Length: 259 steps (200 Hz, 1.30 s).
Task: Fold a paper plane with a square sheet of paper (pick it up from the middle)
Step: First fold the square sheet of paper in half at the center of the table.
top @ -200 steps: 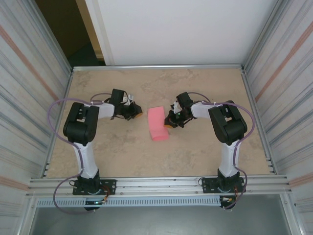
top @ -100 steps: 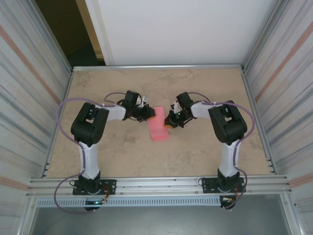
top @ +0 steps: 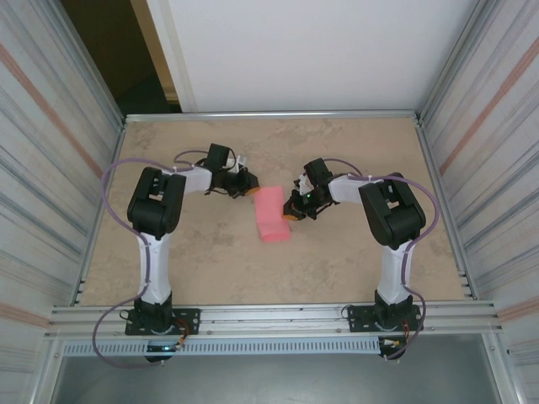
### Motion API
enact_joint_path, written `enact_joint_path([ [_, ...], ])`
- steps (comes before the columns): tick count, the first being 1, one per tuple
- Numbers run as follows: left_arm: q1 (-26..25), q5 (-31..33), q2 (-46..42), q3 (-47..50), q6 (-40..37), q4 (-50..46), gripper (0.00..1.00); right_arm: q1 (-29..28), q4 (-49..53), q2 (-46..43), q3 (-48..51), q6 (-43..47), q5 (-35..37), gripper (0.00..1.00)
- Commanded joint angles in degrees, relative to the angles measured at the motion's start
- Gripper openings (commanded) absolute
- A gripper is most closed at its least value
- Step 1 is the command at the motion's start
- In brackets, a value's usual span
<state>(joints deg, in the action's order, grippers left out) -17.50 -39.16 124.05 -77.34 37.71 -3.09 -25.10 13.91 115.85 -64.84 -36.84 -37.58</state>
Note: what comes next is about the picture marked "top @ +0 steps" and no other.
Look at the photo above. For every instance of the black base controller box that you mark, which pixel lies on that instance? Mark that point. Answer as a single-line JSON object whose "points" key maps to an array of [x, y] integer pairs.
{"points": [[391, 349], [162, 353]]}

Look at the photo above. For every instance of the aluminium table edge rail long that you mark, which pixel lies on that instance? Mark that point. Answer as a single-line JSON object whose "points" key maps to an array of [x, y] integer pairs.
{"points": [[269, 115]]}

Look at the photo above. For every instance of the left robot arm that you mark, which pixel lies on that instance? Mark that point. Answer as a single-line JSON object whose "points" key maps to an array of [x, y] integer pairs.
{"points": [[158, 202]]}

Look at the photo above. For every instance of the white door frame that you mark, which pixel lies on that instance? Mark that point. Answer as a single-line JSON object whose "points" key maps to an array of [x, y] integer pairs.
{"points": [[177, 54]]}

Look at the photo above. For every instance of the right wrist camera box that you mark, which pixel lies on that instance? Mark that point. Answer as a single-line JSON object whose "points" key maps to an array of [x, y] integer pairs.
{"points": [[303, 183]]}

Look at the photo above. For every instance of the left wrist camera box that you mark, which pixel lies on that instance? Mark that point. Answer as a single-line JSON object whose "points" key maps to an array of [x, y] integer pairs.
{"points": [[236, 164]]}

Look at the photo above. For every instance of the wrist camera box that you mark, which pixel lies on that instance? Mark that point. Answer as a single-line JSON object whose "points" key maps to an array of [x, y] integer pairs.
{"points": [[303, 183], [236, 164]]}

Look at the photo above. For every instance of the pink cloth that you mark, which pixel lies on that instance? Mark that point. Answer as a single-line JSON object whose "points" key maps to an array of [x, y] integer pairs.
{"points": [[271, 214]]}

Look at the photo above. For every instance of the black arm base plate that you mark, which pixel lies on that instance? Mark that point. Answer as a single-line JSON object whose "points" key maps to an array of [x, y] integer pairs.
{"points": [[358, 317], [189, 322]]}

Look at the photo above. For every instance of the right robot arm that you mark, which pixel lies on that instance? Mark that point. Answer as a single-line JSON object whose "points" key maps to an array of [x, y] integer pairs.
{"points": [[393, 210]]}

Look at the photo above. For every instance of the aluminium mounting rail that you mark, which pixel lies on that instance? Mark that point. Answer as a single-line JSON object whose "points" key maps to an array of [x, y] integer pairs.
{"points": [[269, 320]]}

